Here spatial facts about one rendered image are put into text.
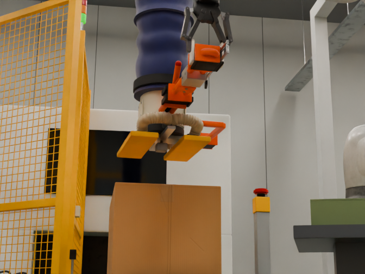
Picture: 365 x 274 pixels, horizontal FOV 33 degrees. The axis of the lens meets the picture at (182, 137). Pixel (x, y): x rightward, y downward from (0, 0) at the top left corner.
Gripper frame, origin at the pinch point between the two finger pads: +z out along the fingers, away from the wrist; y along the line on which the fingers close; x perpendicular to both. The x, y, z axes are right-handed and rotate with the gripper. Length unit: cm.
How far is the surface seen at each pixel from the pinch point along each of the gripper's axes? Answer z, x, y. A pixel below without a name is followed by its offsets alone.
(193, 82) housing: 3.5, -12.8, 0.6
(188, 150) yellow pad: 13, -57, -9
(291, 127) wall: -271, -906, -423
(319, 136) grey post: -76, -318, -191
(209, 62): 3.2, 3.7, 0.2
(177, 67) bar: -9.5, -33.4, 1.3
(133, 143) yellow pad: 14, -53, 13
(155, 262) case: 55, -61, 2
